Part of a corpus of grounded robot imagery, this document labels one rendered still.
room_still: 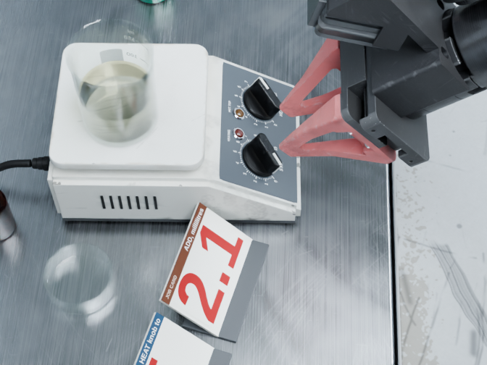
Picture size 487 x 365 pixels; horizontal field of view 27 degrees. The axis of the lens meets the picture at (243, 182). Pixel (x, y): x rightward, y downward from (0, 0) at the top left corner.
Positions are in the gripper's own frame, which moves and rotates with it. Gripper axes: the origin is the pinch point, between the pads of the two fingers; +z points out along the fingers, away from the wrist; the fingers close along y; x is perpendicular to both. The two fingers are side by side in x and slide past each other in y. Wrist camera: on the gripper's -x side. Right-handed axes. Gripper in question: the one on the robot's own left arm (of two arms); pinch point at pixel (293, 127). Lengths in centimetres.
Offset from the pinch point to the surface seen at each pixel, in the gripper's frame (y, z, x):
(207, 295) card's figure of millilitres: 8.3, 12.0, 4.7
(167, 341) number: 12.7, 13.4, 2.1
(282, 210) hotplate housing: 1.1, 6.9, 7.5
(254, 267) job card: 5.0, 10.2, 8.1
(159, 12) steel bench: -22.2, 17.9, 2.0
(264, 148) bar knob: -2.5, 5.8, 3.8
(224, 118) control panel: -5.4, 8.4, 1.6
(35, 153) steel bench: -5.7, 25.2, -4.1
